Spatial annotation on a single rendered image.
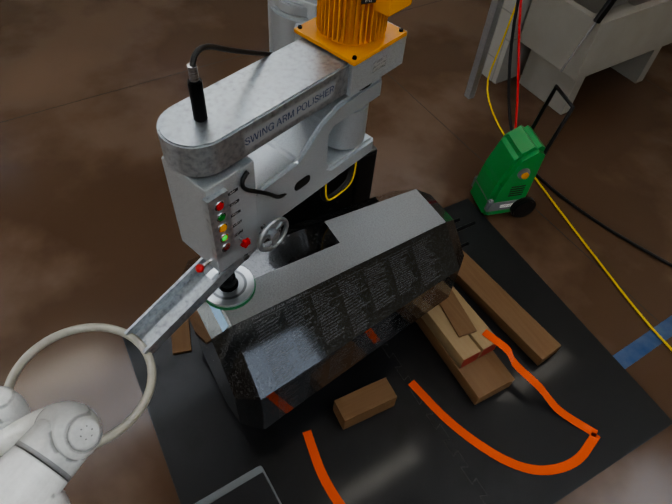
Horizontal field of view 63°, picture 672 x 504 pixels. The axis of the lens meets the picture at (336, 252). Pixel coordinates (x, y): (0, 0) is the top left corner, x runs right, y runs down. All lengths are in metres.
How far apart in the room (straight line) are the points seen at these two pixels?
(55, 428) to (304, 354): 1.29
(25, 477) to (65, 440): 0.09
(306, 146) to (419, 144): 2.39
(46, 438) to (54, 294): 2.33
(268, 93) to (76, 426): 1.07
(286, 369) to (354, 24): 1.35
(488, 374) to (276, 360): 1.25
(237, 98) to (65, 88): 3.34
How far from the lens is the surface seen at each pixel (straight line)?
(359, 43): 1.93
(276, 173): 1.92
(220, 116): 1.68
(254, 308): 2.25
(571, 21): 4.58
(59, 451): 1.25
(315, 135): 1.97
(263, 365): 2.29
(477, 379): 3.03
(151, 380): 2.05
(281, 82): 1.80
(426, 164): 4.13
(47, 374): 3.28
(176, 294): 2.18
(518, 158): 3.59
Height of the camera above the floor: 2.72
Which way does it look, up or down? 52 degrees down
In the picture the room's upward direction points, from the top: 6 degrees clockwise
